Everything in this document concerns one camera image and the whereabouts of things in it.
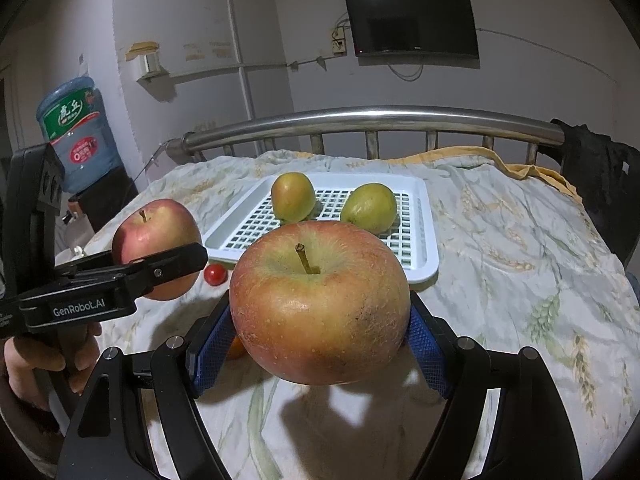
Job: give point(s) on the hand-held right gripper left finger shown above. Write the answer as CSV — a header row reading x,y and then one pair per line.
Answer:
x,y
212,345

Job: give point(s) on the black bag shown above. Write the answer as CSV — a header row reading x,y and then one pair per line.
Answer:
x,y
600,175

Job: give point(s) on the black wall television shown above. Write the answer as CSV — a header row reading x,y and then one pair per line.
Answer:
x,y
412,20

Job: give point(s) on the dark water dispenser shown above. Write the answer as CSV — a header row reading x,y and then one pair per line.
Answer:
x,y
107,200

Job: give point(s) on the large orange-red apple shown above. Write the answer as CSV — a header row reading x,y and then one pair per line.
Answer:
x,y
320,315

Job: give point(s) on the white wall pipe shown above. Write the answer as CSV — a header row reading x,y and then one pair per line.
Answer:
x,y
246,90

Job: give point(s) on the wall socket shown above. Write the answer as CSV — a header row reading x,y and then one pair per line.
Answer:
x,y
340,42

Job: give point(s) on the reddish green pear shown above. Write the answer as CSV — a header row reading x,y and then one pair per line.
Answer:
x,y
292,197

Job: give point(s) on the red cherry tomato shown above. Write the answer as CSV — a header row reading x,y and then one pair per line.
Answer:
x,y
215,275

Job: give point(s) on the blue water jug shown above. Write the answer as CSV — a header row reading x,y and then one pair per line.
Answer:
x,y
80,130

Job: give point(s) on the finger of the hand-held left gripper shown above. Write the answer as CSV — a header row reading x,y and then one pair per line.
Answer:
x,y
170,266
82,264

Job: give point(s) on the person's left forearm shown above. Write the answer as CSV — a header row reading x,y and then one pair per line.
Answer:
x,y
25,435

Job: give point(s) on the orange tangerine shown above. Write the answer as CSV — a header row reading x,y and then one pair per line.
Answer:
x,y
236,349

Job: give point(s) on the white wall switch box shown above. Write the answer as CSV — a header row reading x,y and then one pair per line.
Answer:
x,y
150,62

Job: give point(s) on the pink-red apple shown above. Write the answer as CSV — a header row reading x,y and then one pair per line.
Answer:
x,y
155,227

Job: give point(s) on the white plastic grid tray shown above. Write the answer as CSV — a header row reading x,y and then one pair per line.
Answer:
x,y
415,220

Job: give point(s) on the person's left hand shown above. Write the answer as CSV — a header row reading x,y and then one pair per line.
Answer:
x,y
35,370

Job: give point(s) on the metal bed rail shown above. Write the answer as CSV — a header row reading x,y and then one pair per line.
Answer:
x,y
375,119

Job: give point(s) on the yellow cloth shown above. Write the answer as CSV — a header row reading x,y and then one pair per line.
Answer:
x,y
540,170

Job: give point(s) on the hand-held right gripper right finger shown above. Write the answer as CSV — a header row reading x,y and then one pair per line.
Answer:
x,y
429,350

